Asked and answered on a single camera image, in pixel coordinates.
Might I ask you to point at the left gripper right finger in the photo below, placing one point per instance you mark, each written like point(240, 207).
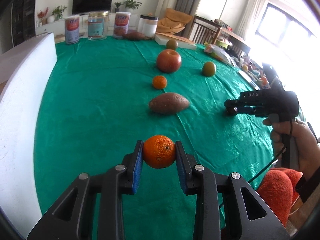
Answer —
point(227, 207)

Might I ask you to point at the red white can right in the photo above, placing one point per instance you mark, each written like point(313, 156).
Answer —
point(121, 24)

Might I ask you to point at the white tv cabinet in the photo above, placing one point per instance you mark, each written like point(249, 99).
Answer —
point(58, 27)

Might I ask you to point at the dark bookcase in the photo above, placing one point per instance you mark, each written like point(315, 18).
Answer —
point(22, 21)

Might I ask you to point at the wooden chair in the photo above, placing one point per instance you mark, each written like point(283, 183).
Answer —
point(204, 31)

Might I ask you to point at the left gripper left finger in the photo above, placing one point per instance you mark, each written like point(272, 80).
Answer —
point(71, 215)

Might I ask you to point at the green round fruit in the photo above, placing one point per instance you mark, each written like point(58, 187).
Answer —
point(209, 69)

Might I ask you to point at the small potted plant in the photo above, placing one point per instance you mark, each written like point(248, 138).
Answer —
point(117, 6)

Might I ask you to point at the potted green plant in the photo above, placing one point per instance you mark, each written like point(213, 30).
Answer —
point(132, 4)

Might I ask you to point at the dark wrinkled fruit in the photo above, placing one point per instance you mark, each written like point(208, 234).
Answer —
point(232, 111)

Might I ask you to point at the red apple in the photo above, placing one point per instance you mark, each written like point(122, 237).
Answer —
point(169, 61)

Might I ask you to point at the white snack bag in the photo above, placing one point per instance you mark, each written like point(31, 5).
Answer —
point(219, 54)

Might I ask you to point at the plant with red flowers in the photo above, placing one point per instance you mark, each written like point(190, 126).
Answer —
point(42, 16)

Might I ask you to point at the red white can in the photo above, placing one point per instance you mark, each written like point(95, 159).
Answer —
point(72, 27)
point(121, 24)

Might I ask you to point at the red white can left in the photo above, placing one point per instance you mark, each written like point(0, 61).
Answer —
point(72, 27)

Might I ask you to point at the small orange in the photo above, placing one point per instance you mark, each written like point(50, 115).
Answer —
point(159, 82)
point(159, 151)

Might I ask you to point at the brown sweet potato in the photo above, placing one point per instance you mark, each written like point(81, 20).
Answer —
point(169, 103)

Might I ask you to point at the orange lounge chair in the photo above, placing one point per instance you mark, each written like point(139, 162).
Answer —
point(173, 22)

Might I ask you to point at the clear glass jar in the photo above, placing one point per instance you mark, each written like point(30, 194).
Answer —
point(98, 25)

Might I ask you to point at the right hand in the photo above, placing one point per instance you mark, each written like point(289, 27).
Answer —
point(307, 145)

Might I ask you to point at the green satin tablecloth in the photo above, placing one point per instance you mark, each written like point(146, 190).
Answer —
point(96, 107)

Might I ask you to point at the black television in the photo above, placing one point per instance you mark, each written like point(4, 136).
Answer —
point(86, 6)

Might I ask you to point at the white jar black lid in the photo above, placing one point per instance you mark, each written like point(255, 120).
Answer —
point(147, 25)

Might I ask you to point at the small green-brown fruit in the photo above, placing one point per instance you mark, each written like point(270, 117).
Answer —
point(172, 44)

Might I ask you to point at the orange fuzzy cloth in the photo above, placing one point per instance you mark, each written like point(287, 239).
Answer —
point(278, 191)

